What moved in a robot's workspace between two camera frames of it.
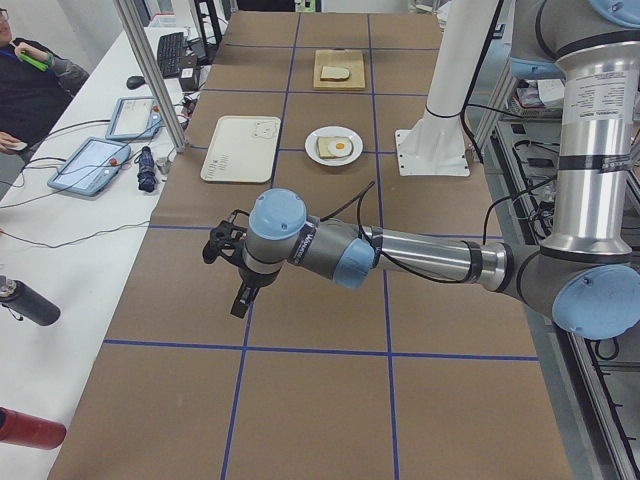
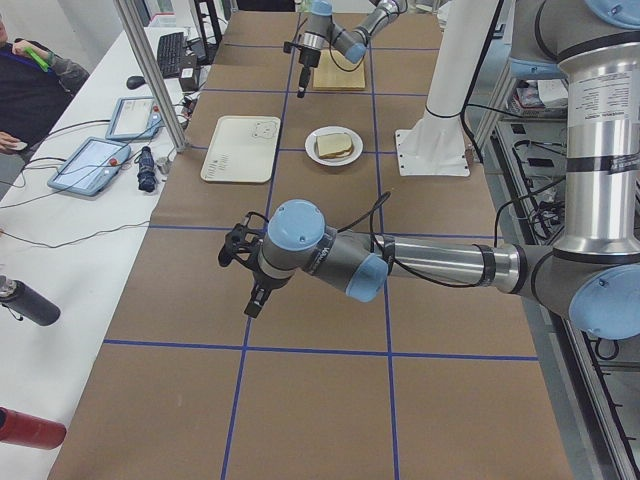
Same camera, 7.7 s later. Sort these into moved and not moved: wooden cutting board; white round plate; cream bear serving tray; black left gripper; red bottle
Moved: black left gripper
Not moved: white round plate; wooden cutting board; red bottle; cream bear serving tray
